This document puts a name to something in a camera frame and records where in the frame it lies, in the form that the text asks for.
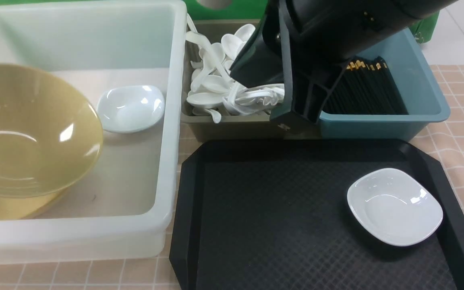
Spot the small white dish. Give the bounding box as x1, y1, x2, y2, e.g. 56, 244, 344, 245
96, 85, 166, 134

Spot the large white plastic tub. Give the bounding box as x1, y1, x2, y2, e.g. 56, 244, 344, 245
0, 0, 186, 265

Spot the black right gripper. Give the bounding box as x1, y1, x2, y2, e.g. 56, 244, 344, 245
269, 60, 347, 134

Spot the yellow speckled noodle bowl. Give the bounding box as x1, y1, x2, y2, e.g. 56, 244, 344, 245
0, 189, 68, 220

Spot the olive spoon bin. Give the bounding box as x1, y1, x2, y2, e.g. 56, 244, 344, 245
180, 19, 321, 143

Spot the black chopsticks bundle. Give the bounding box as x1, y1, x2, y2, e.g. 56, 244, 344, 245
323, 56, 408, 115

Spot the black serving tray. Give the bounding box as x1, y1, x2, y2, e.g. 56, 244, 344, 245
169, 139, 464, 290

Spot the white plastic spoons pile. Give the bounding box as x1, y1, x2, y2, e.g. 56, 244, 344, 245
186, 15, 285, 124

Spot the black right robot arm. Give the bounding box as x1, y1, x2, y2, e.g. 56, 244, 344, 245
231, 0, 452, 133

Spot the green backdrop cloth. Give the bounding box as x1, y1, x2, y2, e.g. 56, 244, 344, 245
0, 0, 440, 44

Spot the teal chopstick bin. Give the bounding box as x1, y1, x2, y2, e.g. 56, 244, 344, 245
319, 28, 450, 141

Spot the yellow noodle bowl carried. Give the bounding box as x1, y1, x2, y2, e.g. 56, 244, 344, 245
0, 64, 104, 198

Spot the checkered beige tablecloth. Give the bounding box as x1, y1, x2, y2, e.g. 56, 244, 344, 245
0, 65, 464, 290

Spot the white square dish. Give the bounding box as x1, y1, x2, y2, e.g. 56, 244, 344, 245
346, 168, 444, 247

